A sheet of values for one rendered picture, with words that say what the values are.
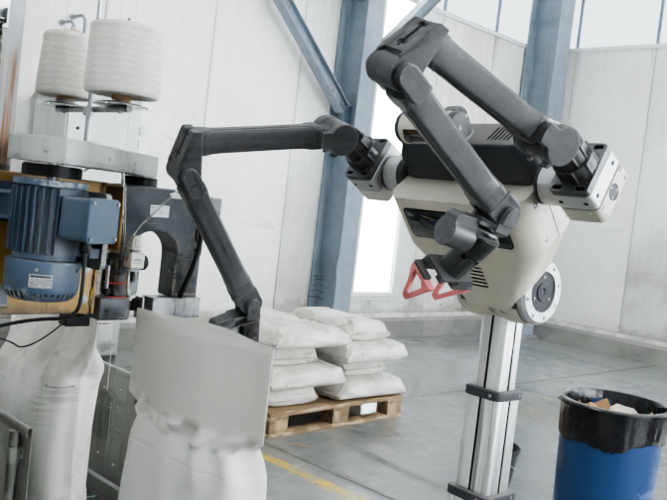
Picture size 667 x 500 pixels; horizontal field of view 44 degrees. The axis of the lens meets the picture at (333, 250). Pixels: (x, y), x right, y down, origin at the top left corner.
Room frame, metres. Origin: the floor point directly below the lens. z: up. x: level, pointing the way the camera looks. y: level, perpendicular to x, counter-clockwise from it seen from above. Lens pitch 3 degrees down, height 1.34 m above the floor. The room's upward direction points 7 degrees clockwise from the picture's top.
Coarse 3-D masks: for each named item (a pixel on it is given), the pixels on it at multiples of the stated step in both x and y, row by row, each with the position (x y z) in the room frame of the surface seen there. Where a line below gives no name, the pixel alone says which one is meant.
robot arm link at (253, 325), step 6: (258, 318) 2.06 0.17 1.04; (240, 324) 2.03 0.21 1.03; (246, 324) 2.03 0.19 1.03; (252, 324) 2.04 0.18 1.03; (258, 324) 2.05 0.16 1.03; (240, 330) 2.05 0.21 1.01; (246, 330) 2.04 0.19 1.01; (252, 330) 2.04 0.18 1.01; (258, 330) 2.07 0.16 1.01; (246, 336) 2.05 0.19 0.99; (252, 336) 2.06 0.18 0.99
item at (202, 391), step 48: (144, 336) 1.93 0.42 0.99; (192, 336) 1.74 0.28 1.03; (240, 336) 1.75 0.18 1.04; (144, 384) 1.91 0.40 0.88; (192, 384) 1.74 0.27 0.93; (240, 384) 1.68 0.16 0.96; (144, 432) 1.83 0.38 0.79; (192, 432) 1.75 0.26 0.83; (240, 432) 1.67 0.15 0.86; (144, 480) 1.81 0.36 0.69; (192, 480) 1.68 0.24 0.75; (240, 480) 1.67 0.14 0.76
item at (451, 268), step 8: (432, 256) 1.60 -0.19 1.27; (440, 256) 1.62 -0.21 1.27; (448, 256) 1.60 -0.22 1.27; (456, 256) 1.58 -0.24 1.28; (432, 264) 1.59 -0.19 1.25; (440, 264) 1.60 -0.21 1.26; (448, 264) 1.59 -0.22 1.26; (456, 264) 1.58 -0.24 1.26; (464, 264) 1.58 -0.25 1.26; (472, 264) 1.58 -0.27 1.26; (440, 272) 1.58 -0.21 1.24; (448, 272) 1.59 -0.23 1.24; (456, 272) 1.59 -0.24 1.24; (464, 272) 1.59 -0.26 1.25; (440, 280) 1.57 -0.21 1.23; (448, 280) 1.58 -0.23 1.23; (456, 280) 1.60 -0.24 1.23; (464, 280) 1.62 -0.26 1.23; (472, 280) 1.64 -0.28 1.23
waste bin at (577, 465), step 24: (576, 408) 3.41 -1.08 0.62; (600, 408) 3.34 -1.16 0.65; (648, 408) 3.64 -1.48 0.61; (576, 432) 3.41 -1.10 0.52; (600, 432) 3.33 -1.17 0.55; (624, 432) 3.31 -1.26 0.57; (648, 432) 3.32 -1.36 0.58; (576, 456) 3.41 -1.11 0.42; (600, 456) 3.34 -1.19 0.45; (624, 456) 3.32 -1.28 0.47; (648, 456) 3.35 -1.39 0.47; (576, 480) 3.40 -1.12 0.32; (600, 480) 3.34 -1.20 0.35; (624, 480) 3.32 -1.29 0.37; (648, 480) 3.37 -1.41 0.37
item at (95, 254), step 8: (88, 192) 1.78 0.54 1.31; (96, 192) 1.75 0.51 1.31; (96, 248) 1.74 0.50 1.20; (104, 248) 1.73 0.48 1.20; (80, 256) 1.73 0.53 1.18; (88, 256) 1.71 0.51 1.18; (96, 256) 1.72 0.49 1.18; (104, 256) 1.73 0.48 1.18; (88, 264) 1.76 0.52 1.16; (96, 264) 1.73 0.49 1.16; (104, 264) 1.73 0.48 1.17
